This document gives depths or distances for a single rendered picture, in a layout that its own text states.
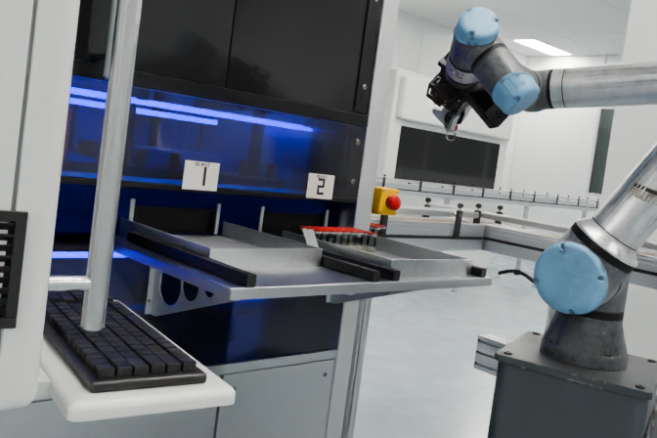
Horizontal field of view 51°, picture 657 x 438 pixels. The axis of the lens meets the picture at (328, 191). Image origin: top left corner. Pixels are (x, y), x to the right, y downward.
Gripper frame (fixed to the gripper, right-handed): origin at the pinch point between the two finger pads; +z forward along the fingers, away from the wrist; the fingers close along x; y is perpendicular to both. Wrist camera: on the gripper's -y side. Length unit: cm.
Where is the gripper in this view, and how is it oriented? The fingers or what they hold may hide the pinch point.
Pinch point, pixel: (456, 126)
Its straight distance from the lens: 157.0
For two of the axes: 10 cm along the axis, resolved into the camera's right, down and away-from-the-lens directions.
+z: 0.0, 4.0, 9.1
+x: -7.0, 6.5, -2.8
